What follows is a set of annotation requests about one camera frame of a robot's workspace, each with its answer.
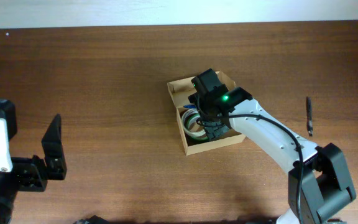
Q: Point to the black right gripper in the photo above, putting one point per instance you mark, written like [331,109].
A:
[215,129]

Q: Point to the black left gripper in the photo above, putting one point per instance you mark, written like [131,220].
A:
[34,174]

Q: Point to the green tape roll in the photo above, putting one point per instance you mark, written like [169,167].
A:
[189,124]

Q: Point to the cream masking tape roll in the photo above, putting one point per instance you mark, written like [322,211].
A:
[187,113]

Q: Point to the brown cardboard box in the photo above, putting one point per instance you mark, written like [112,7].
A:
[179,91]

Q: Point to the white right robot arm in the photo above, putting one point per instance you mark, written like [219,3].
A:
[319,181]

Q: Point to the dark object at table edge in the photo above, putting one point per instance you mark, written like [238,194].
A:
[92,220]

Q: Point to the black ballpoint pen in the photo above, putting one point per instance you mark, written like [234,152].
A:
[309,123]

